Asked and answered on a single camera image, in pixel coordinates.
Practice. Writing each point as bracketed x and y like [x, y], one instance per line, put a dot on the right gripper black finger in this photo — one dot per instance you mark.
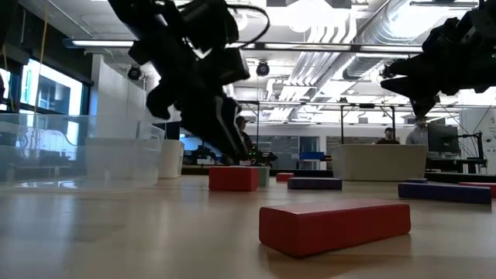
[424, 106]
[414, 79]

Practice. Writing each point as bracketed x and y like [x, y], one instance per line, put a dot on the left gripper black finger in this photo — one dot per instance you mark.
[213, 124]
[160, 102]

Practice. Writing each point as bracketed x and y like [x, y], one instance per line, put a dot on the red rectangular block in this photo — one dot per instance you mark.
[480, 184]
[333, 228]
[284, 177]
[232, 179]

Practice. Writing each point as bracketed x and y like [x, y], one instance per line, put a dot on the teal rectangular block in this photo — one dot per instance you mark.
[264, 176]

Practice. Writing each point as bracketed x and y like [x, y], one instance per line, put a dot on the purple rectangular block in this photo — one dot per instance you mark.
[444, 193]
[314, 184]
[416, 180]

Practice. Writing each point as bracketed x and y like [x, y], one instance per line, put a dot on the person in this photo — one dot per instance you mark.
[387, 135]
[243, 123]
[417, 135]

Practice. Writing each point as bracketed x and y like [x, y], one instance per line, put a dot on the black computer monitor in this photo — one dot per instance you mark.
[443, 138]

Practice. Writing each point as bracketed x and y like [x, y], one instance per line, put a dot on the long white light bar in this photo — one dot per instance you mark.
[391, 48]
[306, 46]
[102, 43]

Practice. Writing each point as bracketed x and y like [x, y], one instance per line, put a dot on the clear bin top left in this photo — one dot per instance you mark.
[172, 159]

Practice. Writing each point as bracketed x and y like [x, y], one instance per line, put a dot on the black background desk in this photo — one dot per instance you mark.
[453, 164]

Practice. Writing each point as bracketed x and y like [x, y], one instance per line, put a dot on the black monitor stand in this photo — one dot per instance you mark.
[479, 151]

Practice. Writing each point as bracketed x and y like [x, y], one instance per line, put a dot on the light grey plastic bin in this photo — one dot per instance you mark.
[379, 162]

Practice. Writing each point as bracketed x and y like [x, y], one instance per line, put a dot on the blue box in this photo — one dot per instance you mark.
[312, 156]

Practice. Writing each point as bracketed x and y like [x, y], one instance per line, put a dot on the large window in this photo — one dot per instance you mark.
[50, 89]

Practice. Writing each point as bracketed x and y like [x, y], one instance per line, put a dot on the clear plastic bin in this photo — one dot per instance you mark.
[46, 155]

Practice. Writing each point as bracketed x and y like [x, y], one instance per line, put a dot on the black ceiling camera cluster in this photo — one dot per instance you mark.
[384, 71]

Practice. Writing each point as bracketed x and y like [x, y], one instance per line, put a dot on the black round ceiling camera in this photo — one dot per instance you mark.
[262, 68]
[133, 72]

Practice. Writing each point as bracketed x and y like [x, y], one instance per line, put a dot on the silver ventilation duct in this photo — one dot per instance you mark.
[372, 58]

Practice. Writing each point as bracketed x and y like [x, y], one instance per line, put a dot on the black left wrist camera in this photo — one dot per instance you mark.
[232, 66]

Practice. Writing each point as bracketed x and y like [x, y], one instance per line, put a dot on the black background rig frame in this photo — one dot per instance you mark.
[342, 124]

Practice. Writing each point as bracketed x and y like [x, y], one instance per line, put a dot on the black aluminium table frame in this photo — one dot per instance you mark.
[310, 173]

